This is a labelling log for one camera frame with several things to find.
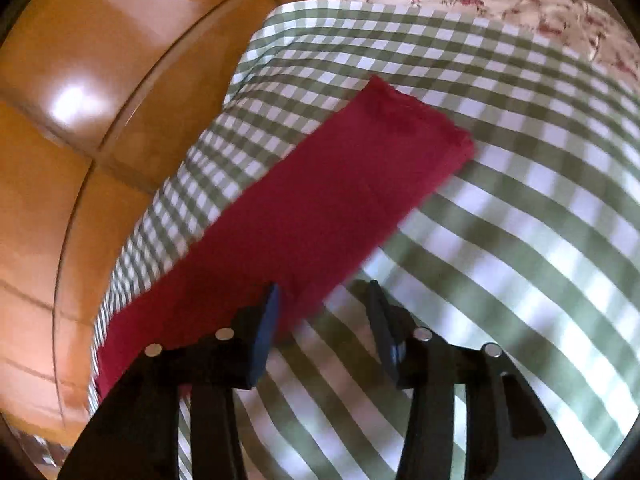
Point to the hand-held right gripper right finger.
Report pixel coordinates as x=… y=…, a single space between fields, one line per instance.
x=380 y=317

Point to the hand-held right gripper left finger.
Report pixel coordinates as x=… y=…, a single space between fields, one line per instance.
x=264 y=334

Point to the red cloth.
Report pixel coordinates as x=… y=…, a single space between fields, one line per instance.
x=310 y=200

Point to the green checked bed sheet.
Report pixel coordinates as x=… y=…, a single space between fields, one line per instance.
x=500 y=270

